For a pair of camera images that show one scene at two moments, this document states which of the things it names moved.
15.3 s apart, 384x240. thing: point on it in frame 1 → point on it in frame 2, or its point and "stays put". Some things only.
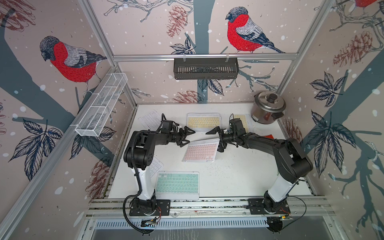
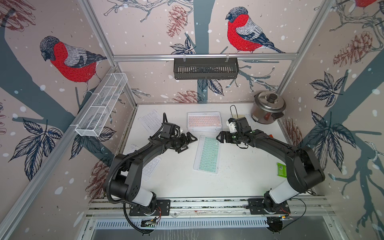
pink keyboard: [201, 151] → [204, 122]
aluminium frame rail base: [303, 207] stays put
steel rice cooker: [267, 106] stays put
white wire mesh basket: [100, 104] stays put
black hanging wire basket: [188, 68] stays put
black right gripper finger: [213, 131] → [220, 137]
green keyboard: [177, 185] → [207, 156]
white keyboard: [151, 120] stays put
